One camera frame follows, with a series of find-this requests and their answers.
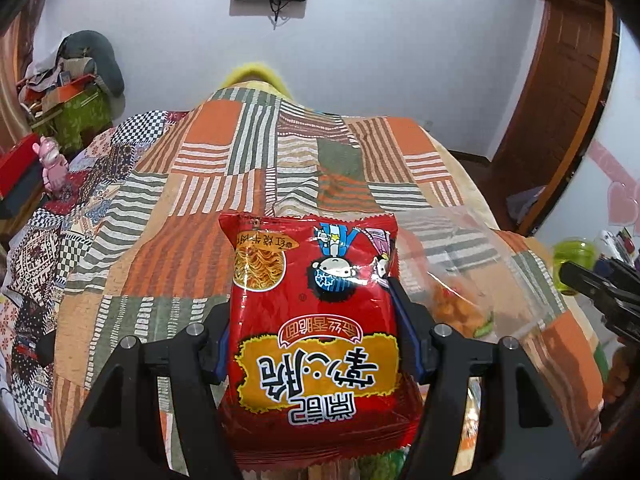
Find green translucent cup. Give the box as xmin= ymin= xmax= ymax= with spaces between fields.
xmin=552 ymin=239 xmax=597 ymax=296

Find red flat box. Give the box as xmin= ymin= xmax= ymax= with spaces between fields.
xmin=0 ymin=139 xmax=45 ymax=202

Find orange cardboard box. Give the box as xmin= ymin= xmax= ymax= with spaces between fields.
xmin=42 ymin=74 xmax=99 ymax=109

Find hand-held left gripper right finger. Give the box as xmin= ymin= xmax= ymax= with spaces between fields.
xmin=384 ymin=276 xmax=587 ymax=480

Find green patterned box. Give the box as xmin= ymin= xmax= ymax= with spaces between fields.
xmin=31 ymin=89 xmax=114 ymax=157

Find patchwork striped blanket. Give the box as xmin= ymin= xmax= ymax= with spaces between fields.
xmin=0 ymin=85 xmax=607 ymax=480

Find yellow fuzzy pillow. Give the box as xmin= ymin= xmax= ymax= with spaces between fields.
xmin=222 ymin=62 xmax=297 ymax=100

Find clear plastic snack bag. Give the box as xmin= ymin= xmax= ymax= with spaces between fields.
xmin=394 ymin=208 xmax=557 ymax=347

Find pink toy figure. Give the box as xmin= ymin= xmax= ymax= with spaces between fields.
xmin=32 ymin=136 xmax=69 ymax=194

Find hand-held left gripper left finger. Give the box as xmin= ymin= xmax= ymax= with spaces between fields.
xmin=59 ymin=304 xmax=232 ymax=480

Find brown wooden door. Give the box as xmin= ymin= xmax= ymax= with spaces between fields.
xmin=492 ymin=0 xmax=622 ymax=237

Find red noodle snack packet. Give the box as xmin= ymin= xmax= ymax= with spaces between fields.
xmin=218 ymin=212 xmax=425 ymax=467

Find pink heart wall sticker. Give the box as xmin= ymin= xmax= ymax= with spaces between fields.
xmin=606 ymin=179 xmax=640 ymax=237

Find green snack packet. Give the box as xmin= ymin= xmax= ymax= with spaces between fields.
xmin=357 ymin=452 xmax=417 ymax=480

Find dark cloth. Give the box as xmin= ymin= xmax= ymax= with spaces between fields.
xmin=506 ymin=185 xmax=549 ymax=234

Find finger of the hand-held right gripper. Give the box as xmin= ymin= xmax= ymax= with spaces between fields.
xmin=558 ymin=260 xmax=621 ymax=311

